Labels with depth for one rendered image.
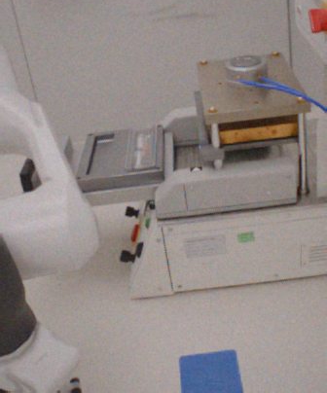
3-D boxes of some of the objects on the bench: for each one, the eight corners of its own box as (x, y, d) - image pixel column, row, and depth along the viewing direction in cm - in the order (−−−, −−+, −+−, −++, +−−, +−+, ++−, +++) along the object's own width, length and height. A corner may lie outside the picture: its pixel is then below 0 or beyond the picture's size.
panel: (136, 209, 137) (158, 144, 128) (129, 292, 111) (157, 219, 102) (128, 207, 136) (150, 141, 127) (120, 290, 110) (146, 216, 101)
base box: (352, 181, 135) (354, 117, 126) (406, 280, 102) (416, 205, 94) (137, 206, 139) (125, 145, 130) (128, 313, 106) (112, 242, 98)
